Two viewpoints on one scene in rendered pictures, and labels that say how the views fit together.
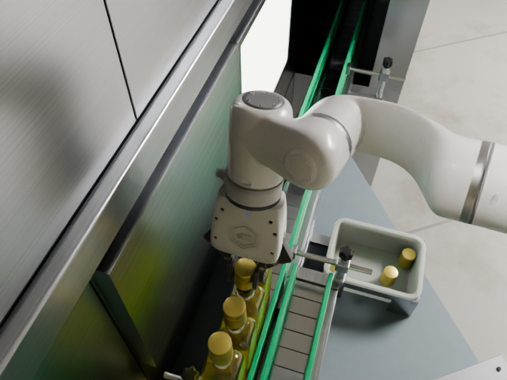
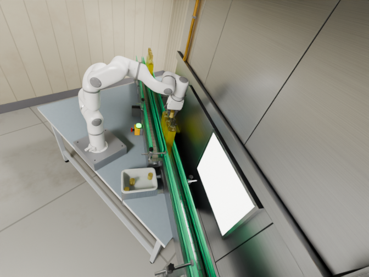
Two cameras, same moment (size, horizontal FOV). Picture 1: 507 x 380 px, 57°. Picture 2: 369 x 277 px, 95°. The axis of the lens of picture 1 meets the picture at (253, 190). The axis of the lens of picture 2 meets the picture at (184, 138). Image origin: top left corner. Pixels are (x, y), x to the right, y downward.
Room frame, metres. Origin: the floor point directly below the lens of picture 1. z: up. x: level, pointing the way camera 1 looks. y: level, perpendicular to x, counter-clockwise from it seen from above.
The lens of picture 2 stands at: (1.14, -0.57, 1.83)
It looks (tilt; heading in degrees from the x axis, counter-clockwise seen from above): 41 degrees down; 136
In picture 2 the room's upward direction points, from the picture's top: 18 degrees clockwise
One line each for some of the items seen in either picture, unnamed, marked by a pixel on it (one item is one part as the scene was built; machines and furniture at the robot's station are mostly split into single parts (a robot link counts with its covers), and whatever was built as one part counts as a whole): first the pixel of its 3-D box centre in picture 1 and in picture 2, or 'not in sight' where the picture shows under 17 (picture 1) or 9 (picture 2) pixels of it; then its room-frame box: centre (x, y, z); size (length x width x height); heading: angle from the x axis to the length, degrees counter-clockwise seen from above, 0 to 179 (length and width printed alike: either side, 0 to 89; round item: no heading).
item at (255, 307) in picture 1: (246, 317); (167, 132); (0.34, 0.01, 0.99); 0.06 x 0.06 x 0.21; 72
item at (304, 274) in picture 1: (316, 283); (155, 162); (0.48, -0.14, 0.85); 0.09 x 0.04 x 0.07; 73
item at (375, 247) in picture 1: (372, 264); (139, 182); (0.56, -0.29, 0.80); 0.22 x 0.17 x 0.09; 73
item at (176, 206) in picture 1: (229, 121); (204, 147); (0.69, 0.05, 1.15); 0.90 x 0.03 x 0.34; 163
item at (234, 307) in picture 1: (235, 312); not in sight; (0.29, 0.03, 1.14); 0.04 x 0.04 x 0.04
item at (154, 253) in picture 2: not in sight; (102, 183); (0.19, -0.46, 0.36); 1.51 x 0.09 x 0.71; 18
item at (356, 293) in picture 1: (360, 263); (143, 182); (0.57, -0.26, 0.79); 0.27 x 0.17 x 0.08; 73
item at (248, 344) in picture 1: (237, 347); (166, 127); (0.29, 0.03, 0.99); 0.06 x 0.06 x 0.21; 73
